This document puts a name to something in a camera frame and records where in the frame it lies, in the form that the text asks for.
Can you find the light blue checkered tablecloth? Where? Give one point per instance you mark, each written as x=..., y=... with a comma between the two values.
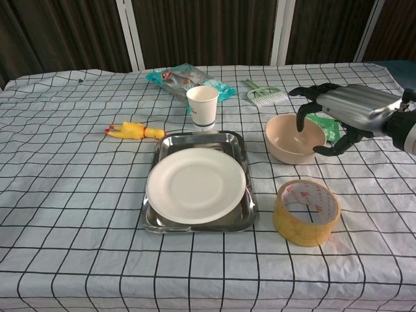
x=65, y=146

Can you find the green sachet packet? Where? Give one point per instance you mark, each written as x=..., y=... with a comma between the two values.
x=330, y=130

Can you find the teal clear snack bag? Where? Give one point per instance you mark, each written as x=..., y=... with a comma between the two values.
x=182, y=79

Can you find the white partition frame post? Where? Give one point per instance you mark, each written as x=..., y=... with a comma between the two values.
x=131, y=35
x=282, y=32
x=369, y=32

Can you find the rectangular metal tray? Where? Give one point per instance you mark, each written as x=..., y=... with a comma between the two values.
x=201, y=141

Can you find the beige bowl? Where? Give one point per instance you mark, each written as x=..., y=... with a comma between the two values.
x=286, y=149

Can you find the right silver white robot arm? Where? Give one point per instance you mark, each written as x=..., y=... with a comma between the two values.
x=403, y=130

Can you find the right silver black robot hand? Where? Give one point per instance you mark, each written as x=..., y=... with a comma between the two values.
x=354, y=104

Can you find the green mini dustpan brush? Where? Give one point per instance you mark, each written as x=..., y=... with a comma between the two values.
x=263, y=96

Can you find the yellowish packing tape roll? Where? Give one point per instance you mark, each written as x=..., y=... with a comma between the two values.
x=302, y=232

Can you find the white paper cup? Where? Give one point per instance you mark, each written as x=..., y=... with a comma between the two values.
x=201, y=110

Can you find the white paper plate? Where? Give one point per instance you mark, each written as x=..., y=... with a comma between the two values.
x=195, y=185

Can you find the yellow rubber chicken toy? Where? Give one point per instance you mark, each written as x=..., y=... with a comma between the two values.
x=133, y=130

